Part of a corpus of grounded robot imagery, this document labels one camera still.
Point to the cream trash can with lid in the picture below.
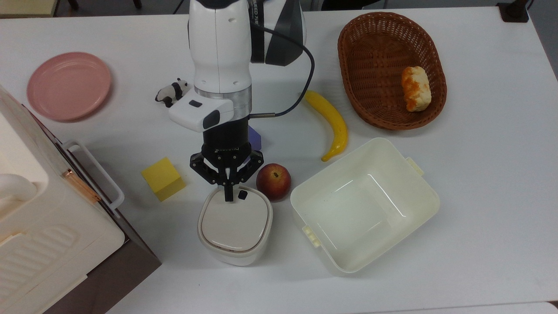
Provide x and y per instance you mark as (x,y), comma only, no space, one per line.
(235,226)

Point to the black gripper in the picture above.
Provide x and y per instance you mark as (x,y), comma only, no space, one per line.
(226,144)

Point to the pink plate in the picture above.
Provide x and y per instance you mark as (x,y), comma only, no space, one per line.
(69,86)

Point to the yellow cube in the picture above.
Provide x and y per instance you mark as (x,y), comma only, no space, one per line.
(163,179)

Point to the red apple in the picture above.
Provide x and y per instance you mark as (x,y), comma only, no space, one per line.
(273,182)

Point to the panda figurine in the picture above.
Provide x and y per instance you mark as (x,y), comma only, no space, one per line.
(172,92)

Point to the dark brown wooden drawer box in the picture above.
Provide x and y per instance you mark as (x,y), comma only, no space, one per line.
(126,270)

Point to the purple cube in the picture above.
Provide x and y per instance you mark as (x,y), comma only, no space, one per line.
(255,139)

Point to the white square plastic bin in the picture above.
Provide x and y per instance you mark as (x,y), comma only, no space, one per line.
(366,209)

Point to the yellow banana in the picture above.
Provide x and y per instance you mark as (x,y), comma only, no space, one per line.
(335,122)

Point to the brown wicker basket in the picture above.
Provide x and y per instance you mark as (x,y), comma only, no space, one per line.
(370,56)

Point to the piece of bread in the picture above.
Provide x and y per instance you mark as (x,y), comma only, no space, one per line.
(416,89)

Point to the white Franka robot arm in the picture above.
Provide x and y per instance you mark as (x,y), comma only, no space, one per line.
(222,52)

